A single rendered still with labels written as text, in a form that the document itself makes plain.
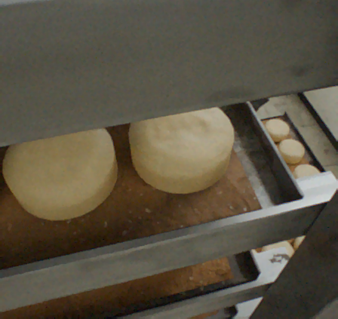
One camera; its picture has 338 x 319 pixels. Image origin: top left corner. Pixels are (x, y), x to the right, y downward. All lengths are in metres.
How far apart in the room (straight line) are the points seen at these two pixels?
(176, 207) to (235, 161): 0.04
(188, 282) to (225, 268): 0.03
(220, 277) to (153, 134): 0.12
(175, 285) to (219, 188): 0.09
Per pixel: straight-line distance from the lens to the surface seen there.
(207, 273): 0.24
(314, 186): 0.18
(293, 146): 0.71
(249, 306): 0.34
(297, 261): 0.18
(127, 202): 0.16
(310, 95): 2.19
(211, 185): 0.16
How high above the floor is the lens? 1.45
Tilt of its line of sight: 51 degrees down
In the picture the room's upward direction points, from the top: straight up
